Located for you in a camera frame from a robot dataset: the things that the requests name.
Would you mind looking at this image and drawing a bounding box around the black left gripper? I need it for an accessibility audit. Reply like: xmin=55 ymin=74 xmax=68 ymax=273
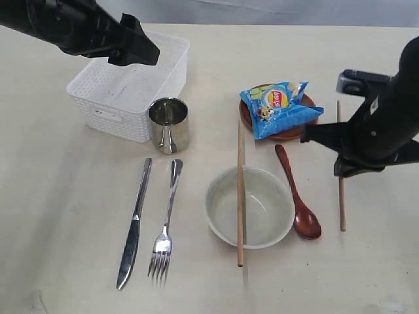
xmin=26 ymin=1 xmax=160 ymax=66

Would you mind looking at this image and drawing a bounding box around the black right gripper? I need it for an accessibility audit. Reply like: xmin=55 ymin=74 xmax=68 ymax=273
xmin=300 ymin=120 xmax=401 ymax=177

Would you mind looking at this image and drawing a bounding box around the wooden chopstick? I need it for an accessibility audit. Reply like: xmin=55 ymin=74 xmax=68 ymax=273
xmin=237 ymin=121 xmax=244 ymax=267
xmin=337 ymin=100 xmax=346 ymax=232

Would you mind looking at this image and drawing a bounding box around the stainless steel cup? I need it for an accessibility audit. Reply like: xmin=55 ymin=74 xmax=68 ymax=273
xmin=148 ymin=97 xmax=190 ymax=154

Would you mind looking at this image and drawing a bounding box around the red-brown wooden spoon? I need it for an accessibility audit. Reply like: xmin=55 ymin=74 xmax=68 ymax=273
xmin=275 ymin=145 xmax=321 ymax=240

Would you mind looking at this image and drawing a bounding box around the blue chips bag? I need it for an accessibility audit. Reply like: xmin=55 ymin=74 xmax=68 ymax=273
xmin=240 ymin=81 xmax=324 ymax=140

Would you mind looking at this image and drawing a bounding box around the white ceramic bowl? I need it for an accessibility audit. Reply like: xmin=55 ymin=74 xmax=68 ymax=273
xmin=205 ymin=166 xmax=295 ymax=249

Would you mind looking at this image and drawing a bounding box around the stainless steel fork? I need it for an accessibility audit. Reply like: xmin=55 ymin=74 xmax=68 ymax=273
xmin=147 ymin=159 xmax=183 ymax=281

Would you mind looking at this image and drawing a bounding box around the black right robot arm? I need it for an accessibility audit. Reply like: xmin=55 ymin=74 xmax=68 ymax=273
xmin=301 ymin=38 xmax=418 ymax=178

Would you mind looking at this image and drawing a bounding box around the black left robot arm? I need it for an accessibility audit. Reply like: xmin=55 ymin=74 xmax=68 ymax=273
xmin=1 ymin=0 xmax=160 ymax=67

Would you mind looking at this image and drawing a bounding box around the white perforated plastic basket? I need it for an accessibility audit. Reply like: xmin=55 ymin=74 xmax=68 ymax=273
xmin=66 ymin=31 xmax=190 ymax=143

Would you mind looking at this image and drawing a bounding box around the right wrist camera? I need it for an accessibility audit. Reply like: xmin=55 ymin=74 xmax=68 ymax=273
xmin=336 ymin=69 xmax=392 ymax=97

